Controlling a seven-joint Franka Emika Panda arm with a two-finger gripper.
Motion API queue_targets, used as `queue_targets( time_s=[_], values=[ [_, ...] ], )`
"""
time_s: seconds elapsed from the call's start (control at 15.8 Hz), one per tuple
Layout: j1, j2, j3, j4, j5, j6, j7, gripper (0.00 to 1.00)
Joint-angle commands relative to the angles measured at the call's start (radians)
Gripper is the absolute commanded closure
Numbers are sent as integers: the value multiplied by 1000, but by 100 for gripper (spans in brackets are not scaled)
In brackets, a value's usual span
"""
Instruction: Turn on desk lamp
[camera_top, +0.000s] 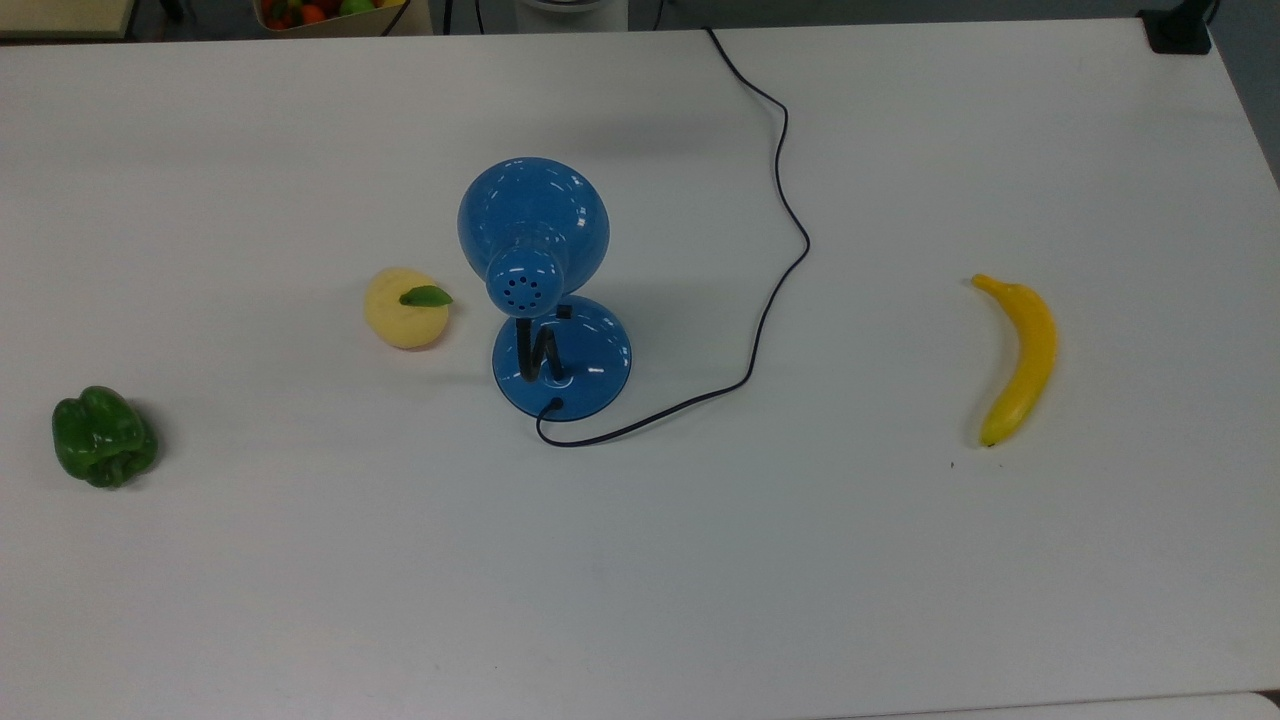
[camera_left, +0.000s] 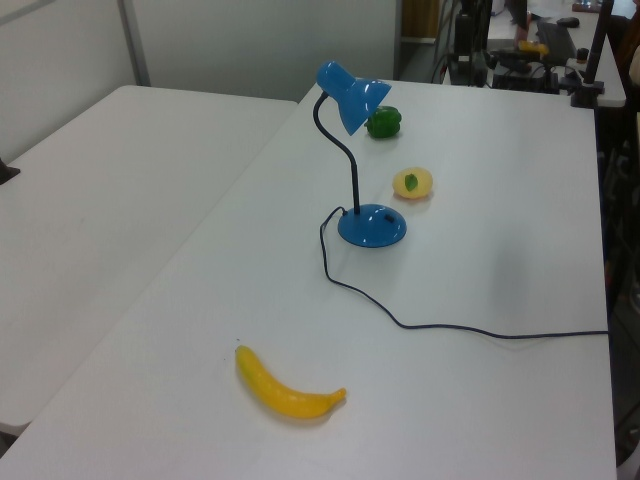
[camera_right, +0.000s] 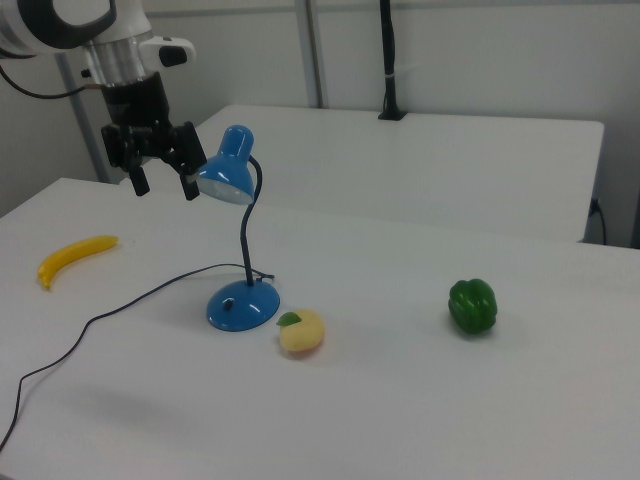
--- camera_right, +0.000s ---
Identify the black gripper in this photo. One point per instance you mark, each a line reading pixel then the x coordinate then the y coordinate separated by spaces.
pixel 137 107

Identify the blue desk lamp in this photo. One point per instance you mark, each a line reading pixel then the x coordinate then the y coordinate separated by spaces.
pixel 242 307

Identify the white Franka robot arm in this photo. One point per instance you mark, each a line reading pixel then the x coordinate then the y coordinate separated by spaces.
pixel 125 50

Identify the yellow toy banana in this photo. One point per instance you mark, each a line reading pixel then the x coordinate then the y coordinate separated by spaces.
pixel 70 252

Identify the yellow toy peach with leaf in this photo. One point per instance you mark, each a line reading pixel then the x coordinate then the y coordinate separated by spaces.
pixel 302 335

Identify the green toy bell pepper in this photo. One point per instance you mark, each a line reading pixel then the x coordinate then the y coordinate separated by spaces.
pixel 472 307

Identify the grey metal frame post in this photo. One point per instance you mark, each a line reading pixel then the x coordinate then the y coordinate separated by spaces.
pixel 312 50

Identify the black camera pole with clamp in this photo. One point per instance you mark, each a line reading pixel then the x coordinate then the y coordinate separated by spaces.
pixel 390 50

